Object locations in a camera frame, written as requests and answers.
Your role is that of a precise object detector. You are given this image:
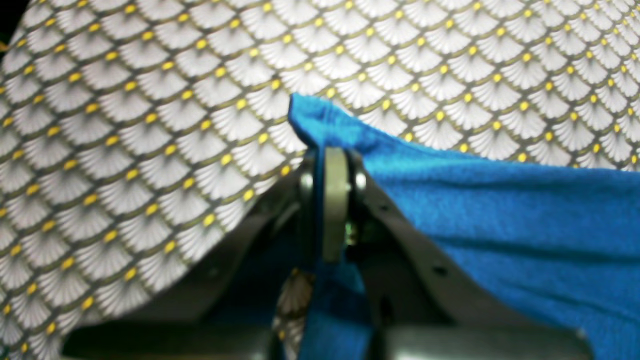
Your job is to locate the fan-patterned tablecloth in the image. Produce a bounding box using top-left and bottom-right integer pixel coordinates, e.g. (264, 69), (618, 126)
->
(1, 0), (639, 360)

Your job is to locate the blue long-sleeve T-shirt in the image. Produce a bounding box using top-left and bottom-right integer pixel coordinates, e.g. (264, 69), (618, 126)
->
(288, 94), (640, 360)

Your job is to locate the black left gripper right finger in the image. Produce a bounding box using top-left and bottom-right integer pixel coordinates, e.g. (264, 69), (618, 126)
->
(322, 147), (594, 360)

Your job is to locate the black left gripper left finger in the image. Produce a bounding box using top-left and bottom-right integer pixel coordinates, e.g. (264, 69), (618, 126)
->
(62, 150), (318, 360)

